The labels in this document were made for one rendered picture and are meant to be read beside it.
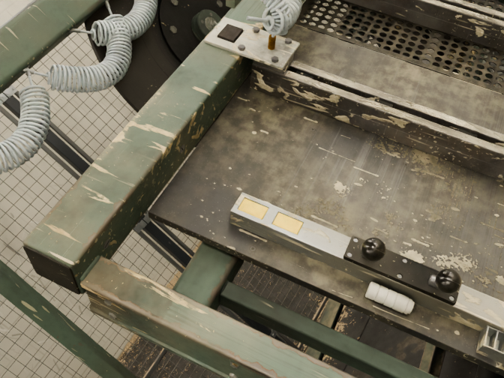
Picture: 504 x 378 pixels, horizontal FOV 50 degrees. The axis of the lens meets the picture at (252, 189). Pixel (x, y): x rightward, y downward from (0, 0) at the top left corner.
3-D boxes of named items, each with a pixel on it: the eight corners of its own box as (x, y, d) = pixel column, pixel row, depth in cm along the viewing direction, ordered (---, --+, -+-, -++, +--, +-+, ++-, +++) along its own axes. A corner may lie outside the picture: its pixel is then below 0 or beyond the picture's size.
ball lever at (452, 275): (442, 297, 92) (459, 298, 79) (420, 288, 93) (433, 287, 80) (449, 277, 93) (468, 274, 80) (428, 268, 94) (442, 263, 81)
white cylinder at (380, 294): (363, 299, 94) (406, 319, 93) (367, 292, 92) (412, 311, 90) (368, 286, 96) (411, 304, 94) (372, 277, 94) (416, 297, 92)
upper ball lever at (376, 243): (375, 268, 95) (381, 265, 82) (355, 259, 96) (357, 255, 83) (383, 248, 95) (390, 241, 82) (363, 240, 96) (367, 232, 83)
